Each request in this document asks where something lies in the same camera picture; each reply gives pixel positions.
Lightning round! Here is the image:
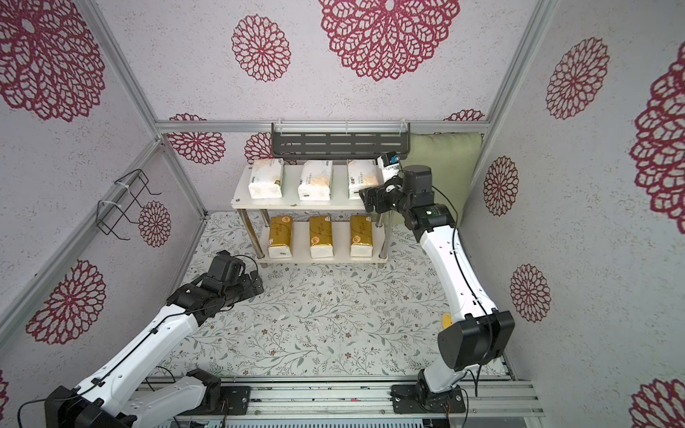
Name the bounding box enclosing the yellow toy lemon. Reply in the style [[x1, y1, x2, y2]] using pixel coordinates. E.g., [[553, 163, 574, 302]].
[[442, 313, 454, 330]]

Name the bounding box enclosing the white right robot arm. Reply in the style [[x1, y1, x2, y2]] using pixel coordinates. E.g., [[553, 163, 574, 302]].
[[360, 165, 516, 398]]

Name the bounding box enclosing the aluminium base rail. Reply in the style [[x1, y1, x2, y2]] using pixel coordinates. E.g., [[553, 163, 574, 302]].
[[138, 376, 547, 428]]

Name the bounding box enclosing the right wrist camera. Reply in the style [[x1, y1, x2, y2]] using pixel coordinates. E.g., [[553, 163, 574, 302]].
[[376, 152, 401, 183]]

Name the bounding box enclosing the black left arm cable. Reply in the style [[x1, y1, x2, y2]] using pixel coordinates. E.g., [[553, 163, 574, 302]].
[[15, 253, 262, 428]]

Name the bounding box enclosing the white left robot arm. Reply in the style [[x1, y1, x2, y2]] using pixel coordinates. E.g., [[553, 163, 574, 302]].
[[45, 251, 264, 427]]

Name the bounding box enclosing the green fabric cushion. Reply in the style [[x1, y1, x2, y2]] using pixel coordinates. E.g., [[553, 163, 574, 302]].
[[401, 133, 483, 225]]

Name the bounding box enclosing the white two-tier metal-legged shelf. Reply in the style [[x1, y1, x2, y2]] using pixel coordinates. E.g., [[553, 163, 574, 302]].
[[231, 165, 392, 266]]

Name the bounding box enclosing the grey wall-mounted metal rack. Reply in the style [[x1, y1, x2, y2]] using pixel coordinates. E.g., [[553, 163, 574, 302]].
[[271, 123, 410, 162]]

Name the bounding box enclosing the white tissue pack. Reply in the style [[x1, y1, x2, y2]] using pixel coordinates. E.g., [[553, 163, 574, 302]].
[[347, 160, 380, 200], [248, 158, 284, 199], [298, 160, 333, 202]]

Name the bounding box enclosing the black wire wall rack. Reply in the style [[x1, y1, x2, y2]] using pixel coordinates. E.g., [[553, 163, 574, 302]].
[[95, 169, 161, 242]]

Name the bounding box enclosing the gold tissue pack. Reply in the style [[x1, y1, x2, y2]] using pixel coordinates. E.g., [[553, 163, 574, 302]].
[[309, 216, 335, 260], [350, 215, 374, 258], [268, 216, 294, 259]]

